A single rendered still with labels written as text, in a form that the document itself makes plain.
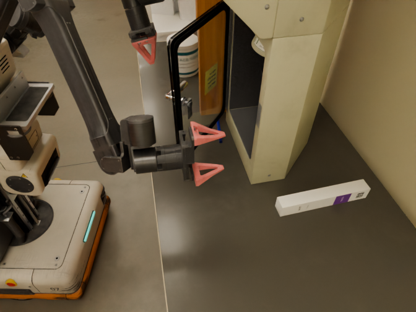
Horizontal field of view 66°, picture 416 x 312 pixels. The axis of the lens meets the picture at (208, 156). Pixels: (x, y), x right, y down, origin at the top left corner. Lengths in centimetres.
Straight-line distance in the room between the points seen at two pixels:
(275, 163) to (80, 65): 58
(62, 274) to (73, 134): 136
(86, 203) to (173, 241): 106
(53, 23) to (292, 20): 48
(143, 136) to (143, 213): 145
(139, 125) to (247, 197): 44
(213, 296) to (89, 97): 53
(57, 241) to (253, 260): 117
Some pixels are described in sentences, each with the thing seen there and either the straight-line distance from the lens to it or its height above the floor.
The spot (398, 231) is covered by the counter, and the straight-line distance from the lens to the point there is 104.
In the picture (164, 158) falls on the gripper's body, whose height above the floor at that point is 121.
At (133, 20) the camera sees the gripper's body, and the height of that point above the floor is 135.
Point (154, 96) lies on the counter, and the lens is 136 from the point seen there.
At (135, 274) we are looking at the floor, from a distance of 192.
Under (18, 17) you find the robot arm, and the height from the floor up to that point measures 128.
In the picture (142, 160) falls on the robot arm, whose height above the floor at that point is 121.
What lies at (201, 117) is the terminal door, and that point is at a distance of 100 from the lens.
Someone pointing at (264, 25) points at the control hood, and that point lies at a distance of 69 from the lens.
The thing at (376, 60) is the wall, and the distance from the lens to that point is 115.
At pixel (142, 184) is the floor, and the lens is 225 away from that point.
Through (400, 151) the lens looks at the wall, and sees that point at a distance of 110.
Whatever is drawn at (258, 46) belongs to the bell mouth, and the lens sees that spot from 85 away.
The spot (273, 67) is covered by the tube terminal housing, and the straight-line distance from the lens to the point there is 74.
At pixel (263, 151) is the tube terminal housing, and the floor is 108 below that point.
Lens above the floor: 171
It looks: 46 degrees down
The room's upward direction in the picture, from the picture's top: straight up
